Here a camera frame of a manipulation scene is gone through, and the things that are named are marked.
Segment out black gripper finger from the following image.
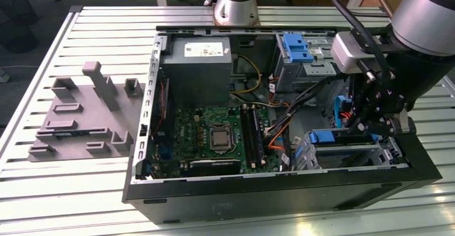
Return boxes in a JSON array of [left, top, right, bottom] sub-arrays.
[[355, 116, 395, 135], [350, 72, 404, 130]]

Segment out hard disk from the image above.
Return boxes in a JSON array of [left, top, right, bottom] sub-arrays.
[[295, 129, 384, 167]]

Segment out silver disk bay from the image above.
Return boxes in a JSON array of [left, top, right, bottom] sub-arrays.
[[295, 128, 408, 172]]

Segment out silver drive cage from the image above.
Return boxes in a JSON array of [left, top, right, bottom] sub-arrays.
[[273, 33, 351, 93]]

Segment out blue drive latch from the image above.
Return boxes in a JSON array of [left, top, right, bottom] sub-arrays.
[[283, 33, 317, 63]]

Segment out black RAM stick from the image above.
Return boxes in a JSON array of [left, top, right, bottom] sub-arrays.
[[249, 104, 267, 165]]

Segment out CPU socket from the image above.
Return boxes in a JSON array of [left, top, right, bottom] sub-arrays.
[[207, 124, 237, 153]]

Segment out silver CPU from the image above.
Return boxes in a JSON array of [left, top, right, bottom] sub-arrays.
[[211, 131, 232, 146]]

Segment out black PC case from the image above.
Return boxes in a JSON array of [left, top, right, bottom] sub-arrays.
[[121, 25, 443, 225]]

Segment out black graphics card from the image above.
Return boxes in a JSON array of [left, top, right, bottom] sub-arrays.
[[179, 158, 243, 178]]

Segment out grey power supply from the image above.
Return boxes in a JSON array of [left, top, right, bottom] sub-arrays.
[[161, 35, 235, 109]]

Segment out green motherboard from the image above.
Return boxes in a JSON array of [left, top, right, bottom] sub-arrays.
[[152, 105, 281, 180]]

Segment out grey parts rack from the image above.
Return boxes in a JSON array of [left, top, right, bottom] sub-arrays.
[[27, 61, 148, 164]]

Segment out blue wire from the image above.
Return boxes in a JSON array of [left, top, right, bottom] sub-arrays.
[[334, 94, 352, 129]]

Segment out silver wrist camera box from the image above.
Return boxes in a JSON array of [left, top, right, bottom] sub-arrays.
[[330, 32, 378, 74]]

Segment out black cable bundle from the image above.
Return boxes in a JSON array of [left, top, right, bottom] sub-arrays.
[[264, 72, 351, 135]]

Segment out orange wire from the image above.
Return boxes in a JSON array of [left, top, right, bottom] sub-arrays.
[[264, 129, 285, 150]]

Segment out yellow wires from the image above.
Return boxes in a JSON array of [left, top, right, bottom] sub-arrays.
[[229, 54, 263, 101]]

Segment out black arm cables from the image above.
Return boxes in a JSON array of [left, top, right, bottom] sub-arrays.
[[322, 0, 396, 79]]

